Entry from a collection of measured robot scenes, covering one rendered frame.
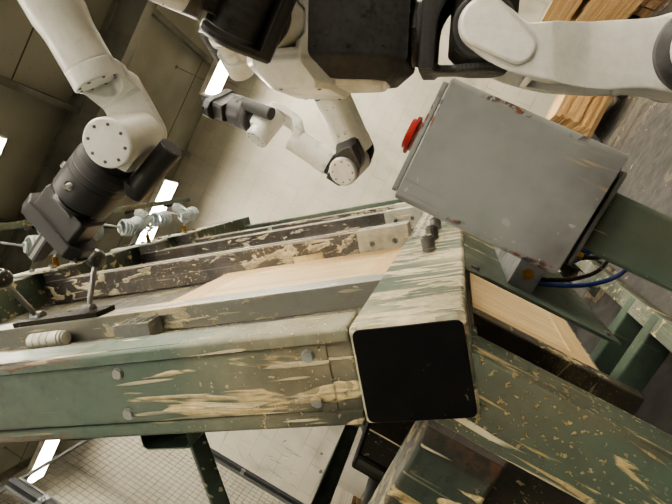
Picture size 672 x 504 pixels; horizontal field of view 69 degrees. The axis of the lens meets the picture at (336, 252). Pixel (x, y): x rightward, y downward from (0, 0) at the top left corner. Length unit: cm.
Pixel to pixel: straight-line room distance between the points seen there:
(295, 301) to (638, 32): 72
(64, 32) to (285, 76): 39
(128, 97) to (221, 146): 625
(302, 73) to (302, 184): 567
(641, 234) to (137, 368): 55
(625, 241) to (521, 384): 16
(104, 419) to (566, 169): 59
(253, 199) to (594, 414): 637
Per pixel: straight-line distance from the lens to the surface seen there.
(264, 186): 673
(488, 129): 47
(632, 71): 101
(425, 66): 97
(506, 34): 95
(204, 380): 60
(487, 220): 47
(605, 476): 58
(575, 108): 417
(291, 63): 95
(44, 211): 83
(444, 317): 49
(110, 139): 70
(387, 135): 654
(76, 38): 74
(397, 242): 116
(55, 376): 72
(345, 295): 76
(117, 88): 78
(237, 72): 114
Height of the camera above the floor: 89
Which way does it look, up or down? 8 degrees up
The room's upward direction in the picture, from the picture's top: 63 degrees counter-clockwise
